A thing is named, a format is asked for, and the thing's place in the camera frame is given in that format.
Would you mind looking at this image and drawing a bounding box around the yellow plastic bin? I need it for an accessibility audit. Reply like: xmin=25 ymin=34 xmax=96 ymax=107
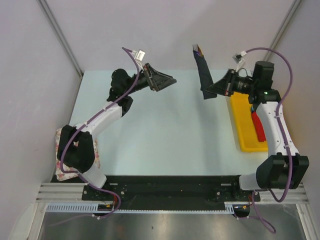
xmin=230 ymin=93 xmax=268 ymax=153

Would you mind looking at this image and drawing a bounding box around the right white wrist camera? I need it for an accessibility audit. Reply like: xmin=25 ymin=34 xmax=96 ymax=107
xmin=232 ymin=51 xmax=247 ymax=72

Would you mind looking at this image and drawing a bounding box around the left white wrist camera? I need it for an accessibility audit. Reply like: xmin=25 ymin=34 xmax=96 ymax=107
xmin=132 ymin=49 xmax=146 ymax=69

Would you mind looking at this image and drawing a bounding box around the purple cable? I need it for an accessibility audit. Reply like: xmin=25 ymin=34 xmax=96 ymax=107
xmin=47 ymin=46 xmax=146 ymax=227
xmin=246 ymin=47 xmax=294 ymax=235

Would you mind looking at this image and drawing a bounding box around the purple fork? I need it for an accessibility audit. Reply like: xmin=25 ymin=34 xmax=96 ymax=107
xmin=192 ymin=44 xmax=201 ymax=56

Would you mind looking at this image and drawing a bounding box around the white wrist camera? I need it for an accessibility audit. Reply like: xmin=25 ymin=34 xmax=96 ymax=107
xmin=132 ymin=49 xmax=146 ymax=69
xmin=232 ymin=51 xmax=247 ymax=72

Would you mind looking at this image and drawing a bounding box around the left corner aluminium post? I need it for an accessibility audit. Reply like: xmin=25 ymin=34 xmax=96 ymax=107
xmin=36 ymin=0 xmax=84 ymax=79

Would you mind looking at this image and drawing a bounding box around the aluminium frame rail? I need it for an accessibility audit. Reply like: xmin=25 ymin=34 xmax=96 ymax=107
xmin=35 ymin=182 xmax=309 ymax=204

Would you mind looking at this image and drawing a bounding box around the floral cloth mat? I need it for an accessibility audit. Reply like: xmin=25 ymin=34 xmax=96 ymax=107
xmin=55 ymin=125 xmax=101 ymax=181

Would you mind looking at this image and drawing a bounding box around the corner aluminium post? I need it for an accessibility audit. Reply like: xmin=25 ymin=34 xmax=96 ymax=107
xmin=36 ymin=0 xmax=84 ymax=79
xmin=269 ymin=0 xmax=305 ymax=51

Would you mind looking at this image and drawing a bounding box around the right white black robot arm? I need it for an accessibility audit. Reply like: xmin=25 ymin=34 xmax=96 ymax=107
xmin=206 ymin=61 xmax=310 ymax=191

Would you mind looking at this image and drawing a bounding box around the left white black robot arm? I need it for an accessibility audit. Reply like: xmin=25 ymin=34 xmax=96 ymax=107
xmin=57 ymin=63 xmax=177 ymax=189

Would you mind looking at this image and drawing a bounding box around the red rolled napkin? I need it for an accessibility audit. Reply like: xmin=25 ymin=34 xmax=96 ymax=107
xmin=250 ymin=106 xmax=266 ymax=143

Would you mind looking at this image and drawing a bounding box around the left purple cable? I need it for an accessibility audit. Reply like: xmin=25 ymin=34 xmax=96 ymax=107
xmin=47 ymin=46 xmax=146 ymax=227

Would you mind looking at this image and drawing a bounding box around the white cable duct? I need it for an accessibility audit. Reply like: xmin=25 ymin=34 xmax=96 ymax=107
xmin=46 ymin=202 xmax=235 ymax=214

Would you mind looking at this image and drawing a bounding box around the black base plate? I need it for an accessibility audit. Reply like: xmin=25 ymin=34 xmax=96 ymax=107
xmin=50 ymin=174 xmax=261 ymax=218

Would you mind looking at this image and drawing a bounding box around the gold knife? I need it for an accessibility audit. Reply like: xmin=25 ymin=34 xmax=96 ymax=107
xmin=197 ymin=45 xmax=204 ymax=57

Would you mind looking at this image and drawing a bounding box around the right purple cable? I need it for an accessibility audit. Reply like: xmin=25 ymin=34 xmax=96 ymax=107
xmin=246 ymin=47 xmax=294 ymax=235

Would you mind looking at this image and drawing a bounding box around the right corner aluminium post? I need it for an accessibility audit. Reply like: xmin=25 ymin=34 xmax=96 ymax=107
xmin=269 ymin=0 xmax=305 ymax=51

